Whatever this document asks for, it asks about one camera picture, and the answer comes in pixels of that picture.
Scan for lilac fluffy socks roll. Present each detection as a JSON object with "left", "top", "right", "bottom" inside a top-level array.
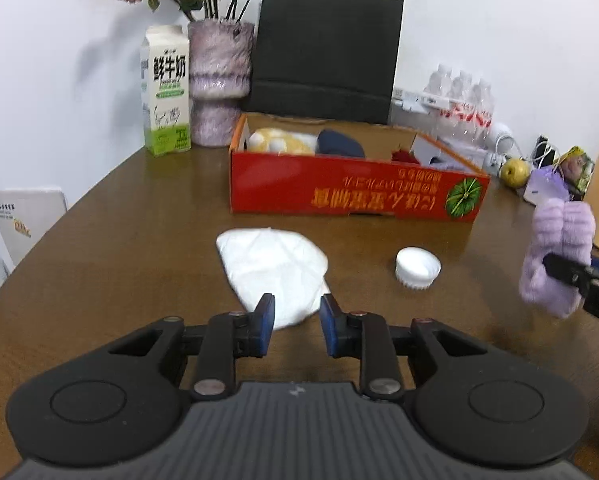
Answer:
[{"left": 519, "top": 198, "right": 595, "bottom": 318}]

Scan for white cloth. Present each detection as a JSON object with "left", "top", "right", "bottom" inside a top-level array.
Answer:
[{"left": 216, "top": 228, "right": 330, "bottom": 330}]

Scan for white plastic jar lid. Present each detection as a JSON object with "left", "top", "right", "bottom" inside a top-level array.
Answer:
[{"left": 395, "top": 247, "right": 441, "bottom": 289}]

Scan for red fabric rose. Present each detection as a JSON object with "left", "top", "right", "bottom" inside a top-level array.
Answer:
[{"left": 391, "top": 148, "right": 420, "bottom": 165}]

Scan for navy blue zip case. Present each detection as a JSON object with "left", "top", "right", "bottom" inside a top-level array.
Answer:
[{"left": 316, "top": 129, "right": 365, "bottom": 158}]

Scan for yellow white plush toy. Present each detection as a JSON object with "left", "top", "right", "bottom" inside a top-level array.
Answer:
[{"left": 246, "top": 128, "right": 317, "bottom": 155}]

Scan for purple knitted pouch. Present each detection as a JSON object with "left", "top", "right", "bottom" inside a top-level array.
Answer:
[{"left": 429, "top": 157, "right": 464, "bottom": 171}]

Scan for purple tissue pack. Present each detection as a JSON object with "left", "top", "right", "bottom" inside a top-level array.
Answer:
[{"left": 522, "top": 166, "right": 569, "bottom": 206}]

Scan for colourful snack packet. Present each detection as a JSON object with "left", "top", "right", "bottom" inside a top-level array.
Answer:
[{"left": 559, "top": 146, "right": 595, "bottom": 197}]

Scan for green yellow apple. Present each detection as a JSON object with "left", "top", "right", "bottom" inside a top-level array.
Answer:
[{"left": 499, "top": 158, "right": 531, "bottom": 190}]

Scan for small white fan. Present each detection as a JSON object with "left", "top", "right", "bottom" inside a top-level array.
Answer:
[{"left": 485, "top": 122, "right": 514, "bottom": 155}]

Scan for red cardboard box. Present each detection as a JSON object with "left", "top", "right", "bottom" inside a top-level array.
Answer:
[{"left": 229, "top": 113, "right": 490, "bottom": 222}]

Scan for water bottle right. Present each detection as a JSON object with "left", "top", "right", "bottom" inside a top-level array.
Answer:
[{"left": 467, "top": 78, "right": 495, "bottom": 142}]

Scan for water bottle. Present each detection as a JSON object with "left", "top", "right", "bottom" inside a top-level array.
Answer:
[
  {"left": 467, "top": 78, "right": 495, "bottom": 142},
  {"left": 423, "top": 64, "right": 452, "bottom": 98},
  {"left": 447, "top": 70, "right": 474, "bottom": 128}
]

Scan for water bottle middle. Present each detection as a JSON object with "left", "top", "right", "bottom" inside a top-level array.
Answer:
[{"left": 447, "top": 70, "right": 474, "bottom": 128}]

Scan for water bottle left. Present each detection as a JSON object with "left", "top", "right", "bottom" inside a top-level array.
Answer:
[{"left": 423, "top": 64, "right": 452, "bottom": 98}]

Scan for white flat carton box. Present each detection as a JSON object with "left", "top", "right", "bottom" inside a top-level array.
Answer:
[{"left": 392, "top": 87, "right": 451, "bottom": 113}]

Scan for white panel board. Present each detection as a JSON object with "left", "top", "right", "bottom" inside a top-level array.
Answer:
[{"left": 0, "top": 188, "right": 68, "bottom": 266}]

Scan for purple textured vase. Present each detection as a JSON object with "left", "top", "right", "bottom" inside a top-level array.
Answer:
[{"left": 188, "top": 18, "right": 255, "bottom": 148}]

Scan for black paper shopping bag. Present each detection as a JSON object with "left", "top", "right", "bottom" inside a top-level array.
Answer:
[{"left": 245, "top": 0, "right": 403, "bottom": 125}]

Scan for milk carton white green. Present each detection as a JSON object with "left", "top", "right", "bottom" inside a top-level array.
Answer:
[{"left": 140, "top": 25, "right": 191, "bottom": 156}]

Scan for white charging cables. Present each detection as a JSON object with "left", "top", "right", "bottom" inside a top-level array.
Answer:
[{"left": 499, "top": 134, "right": 561, "bottom": 172}]

